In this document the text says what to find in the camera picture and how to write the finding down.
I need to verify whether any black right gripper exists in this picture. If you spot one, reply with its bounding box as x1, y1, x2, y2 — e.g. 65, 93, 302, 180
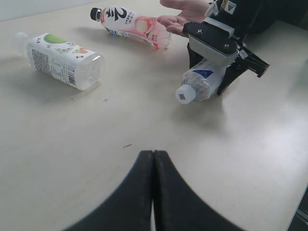
187, 40, 270, 96

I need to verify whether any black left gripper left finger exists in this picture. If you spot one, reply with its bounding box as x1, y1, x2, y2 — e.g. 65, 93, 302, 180
66, 151, 154, 231

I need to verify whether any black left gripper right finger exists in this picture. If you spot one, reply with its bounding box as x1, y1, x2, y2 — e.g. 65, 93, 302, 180
153, 151, 242, 231

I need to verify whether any blue white label bottle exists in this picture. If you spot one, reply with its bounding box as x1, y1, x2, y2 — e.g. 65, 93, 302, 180
176, 58, 227, 104

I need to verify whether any black sleeved forearm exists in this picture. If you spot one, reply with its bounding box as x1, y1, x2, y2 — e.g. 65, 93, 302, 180
206, 0, 308, 39

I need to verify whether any pink peach soda bottle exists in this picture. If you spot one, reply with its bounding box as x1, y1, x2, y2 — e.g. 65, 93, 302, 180
90, 5, 171, 49

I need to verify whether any butterfly label clear bottle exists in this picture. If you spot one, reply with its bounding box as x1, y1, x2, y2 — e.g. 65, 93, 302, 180
12, 32, 104, 91

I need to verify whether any person's open hand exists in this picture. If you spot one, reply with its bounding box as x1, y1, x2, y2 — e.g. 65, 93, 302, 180
157, 0, 210, 37

